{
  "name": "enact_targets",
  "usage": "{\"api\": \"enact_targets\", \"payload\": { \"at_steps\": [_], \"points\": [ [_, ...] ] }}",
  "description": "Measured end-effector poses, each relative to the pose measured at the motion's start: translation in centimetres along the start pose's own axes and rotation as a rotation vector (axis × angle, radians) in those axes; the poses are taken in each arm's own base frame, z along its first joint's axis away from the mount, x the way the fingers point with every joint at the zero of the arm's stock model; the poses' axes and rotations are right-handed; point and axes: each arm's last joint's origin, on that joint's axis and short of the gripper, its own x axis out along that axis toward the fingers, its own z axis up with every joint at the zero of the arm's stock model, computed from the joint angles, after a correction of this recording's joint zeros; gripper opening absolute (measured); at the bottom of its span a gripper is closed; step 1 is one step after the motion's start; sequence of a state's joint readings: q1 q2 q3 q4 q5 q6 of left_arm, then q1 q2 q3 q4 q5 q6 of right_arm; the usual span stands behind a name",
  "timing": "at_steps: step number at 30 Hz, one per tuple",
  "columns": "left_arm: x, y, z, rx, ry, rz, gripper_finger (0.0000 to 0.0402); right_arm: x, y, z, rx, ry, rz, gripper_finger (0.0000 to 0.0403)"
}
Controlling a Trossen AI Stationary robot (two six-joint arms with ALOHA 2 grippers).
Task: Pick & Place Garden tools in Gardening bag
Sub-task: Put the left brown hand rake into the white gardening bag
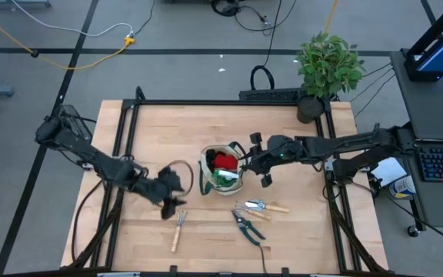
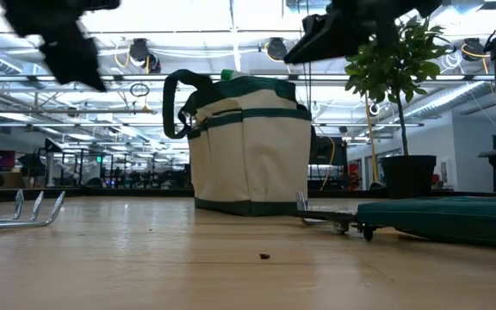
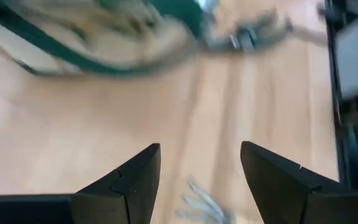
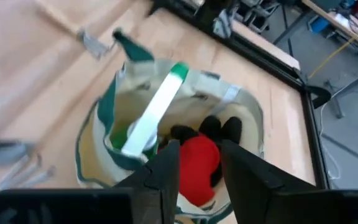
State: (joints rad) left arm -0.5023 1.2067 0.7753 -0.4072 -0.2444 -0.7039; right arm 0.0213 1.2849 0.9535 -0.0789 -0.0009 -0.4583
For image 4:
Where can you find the cluttered wooden workbench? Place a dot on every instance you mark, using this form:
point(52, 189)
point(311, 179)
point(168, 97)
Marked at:
point(337, 18)

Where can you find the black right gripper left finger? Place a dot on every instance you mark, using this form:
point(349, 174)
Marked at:
point(157, 193)

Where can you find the blue box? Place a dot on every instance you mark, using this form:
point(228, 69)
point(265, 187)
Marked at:
point(319, 24)

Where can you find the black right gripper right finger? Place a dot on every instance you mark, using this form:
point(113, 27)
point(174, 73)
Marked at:
point(250, 186)

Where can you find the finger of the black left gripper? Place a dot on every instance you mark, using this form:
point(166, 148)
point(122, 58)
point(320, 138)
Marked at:
point(5, 154)

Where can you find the cream gardening bag green trim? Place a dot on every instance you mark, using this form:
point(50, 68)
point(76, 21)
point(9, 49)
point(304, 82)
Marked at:
point(87, 155)

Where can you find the red and black garden gloves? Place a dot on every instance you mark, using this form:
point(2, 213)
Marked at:
point(197, 161)

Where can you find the black table corner clamp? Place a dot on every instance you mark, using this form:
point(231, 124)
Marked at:
point(320, 93)

